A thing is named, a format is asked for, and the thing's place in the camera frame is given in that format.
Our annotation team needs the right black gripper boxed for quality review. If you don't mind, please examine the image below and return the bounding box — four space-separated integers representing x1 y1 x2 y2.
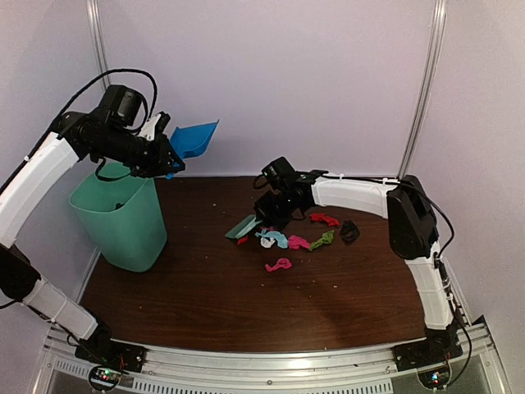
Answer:
256 189 303 230

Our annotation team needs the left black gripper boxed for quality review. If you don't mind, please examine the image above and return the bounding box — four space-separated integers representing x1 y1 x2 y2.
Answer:
93 123 185 177

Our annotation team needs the mint green hand brush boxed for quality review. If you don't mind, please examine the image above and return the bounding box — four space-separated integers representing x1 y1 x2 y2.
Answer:
225 214 262 240

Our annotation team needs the blue plastic dustpan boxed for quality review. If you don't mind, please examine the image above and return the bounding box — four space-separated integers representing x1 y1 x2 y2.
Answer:
166 120 219 179

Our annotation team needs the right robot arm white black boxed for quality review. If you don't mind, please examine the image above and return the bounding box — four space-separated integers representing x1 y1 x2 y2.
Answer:
254 157 455 363

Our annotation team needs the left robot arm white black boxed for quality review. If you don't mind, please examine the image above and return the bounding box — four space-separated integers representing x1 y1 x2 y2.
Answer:
1 85 185 364

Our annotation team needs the light blue scrap upper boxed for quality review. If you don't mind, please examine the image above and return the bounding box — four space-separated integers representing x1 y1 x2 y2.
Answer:
255 229 288 249

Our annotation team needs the pink paper scrap middle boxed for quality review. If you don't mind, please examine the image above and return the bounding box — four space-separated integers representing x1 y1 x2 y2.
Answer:
288 235 310 250

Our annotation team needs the pink paper scrap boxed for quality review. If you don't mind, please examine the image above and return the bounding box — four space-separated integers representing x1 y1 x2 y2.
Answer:
265 258 292 273
288 235 310 250

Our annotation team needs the white paper scrap upper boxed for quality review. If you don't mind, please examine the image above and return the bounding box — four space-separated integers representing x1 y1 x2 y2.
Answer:
260 238 275 249

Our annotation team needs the pink paper scrap left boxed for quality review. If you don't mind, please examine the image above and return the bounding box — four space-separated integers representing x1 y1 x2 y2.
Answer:
265 258 292 273

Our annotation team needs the green plastic trash bin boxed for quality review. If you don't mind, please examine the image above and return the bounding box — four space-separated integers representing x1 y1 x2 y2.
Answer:
69 163 167 273

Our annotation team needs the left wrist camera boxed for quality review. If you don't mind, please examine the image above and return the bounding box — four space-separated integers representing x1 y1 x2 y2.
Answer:
137 112 171 141

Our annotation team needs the left aluminium corner post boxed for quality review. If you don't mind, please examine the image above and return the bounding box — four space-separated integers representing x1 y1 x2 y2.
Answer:
85 0 108 74

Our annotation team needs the aluminium corner post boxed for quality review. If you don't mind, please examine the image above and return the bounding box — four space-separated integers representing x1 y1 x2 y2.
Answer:
85 0 108 74
397 0 447 178

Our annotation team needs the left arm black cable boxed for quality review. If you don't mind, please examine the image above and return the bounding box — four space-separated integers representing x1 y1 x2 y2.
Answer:
0 68 159 194

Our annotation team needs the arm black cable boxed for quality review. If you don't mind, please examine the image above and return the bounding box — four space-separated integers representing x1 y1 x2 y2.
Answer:
253 172 473 387
0 68 159 194

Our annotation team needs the right aluminium corner post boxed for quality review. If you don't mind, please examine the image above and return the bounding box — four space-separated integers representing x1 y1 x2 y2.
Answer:
397 0 447 178

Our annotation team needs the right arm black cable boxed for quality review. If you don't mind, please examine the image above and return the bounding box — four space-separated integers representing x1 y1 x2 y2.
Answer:
253 172 473 387

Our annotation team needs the aluminium front frame rail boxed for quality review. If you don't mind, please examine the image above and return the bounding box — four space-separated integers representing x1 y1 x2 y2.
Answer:
29 323 513 393

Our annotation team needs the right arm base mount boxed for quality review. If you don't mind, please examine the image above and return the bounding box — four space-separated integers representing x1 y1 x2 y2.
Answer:
393 323 463 372

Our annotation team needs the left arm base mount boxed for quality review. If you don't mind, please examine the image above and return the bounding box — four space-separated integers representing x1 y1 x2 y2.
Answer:
75 321 146 373

